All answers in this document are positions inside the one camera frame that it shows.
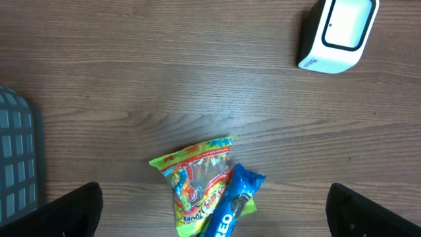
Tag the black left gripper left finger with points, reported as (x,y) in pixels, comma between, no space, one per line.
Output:
(75,214)

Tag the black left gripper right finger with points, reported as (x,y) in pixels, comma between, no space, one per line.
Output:
(350,214)

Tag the blue Oreo cookie packet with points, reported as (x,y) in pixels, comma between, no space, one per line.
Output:
(244,185)

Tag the green Haribo gummy bag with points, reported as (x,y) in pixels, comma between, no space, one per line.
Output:
(199,175)

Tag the white barcode scanner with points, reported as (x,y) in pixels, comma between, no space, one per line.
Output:
(335,34)

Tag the grey plastic shopping basket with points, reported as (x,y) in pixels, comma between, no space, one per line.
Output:
(19,156)

